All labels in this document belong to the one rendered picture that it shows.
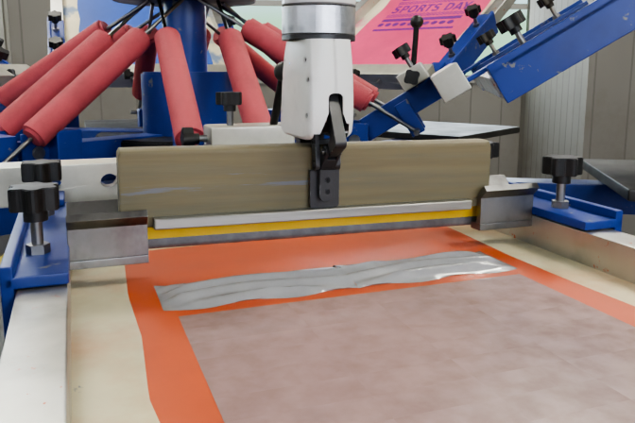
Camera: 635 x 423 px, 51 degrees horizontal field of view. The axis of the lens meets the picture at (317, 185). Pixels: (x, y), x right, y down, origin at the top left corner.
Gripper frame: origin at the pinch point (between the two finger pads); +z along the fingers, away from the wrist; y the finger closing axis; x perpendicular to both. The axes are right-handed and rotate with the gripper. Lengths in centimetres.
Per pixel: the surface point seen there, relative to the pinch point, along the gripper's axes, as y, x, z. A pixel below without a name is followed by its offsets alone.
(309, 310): 14.0, -5.7, 8.3
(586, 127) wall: -240, 250, 18
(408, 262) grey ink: 6.6, 7.6, 7.4
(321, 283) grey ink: 8.7, -2.7, 7.9
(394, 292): 12.3, 3.2, 8.2
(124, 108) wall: -373, 6, 11
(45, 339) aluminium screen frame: 21.9, -26.2, 5.1
